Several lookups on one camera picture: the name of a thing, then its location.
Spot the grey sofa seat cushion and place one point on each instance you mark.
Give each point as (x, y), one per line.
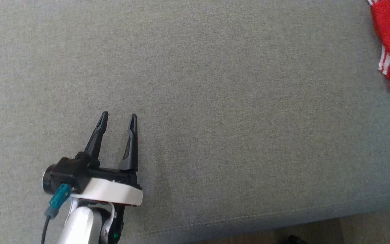
(215, 118)

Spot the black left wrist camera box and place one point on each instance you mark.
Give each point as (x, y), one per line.
(69, 171)

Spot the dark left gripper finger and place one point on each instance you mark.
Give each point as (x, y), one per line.
(132, 149)
(96, 142)

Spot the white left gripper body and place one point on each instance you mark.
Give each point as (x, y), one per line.
(113, 191)

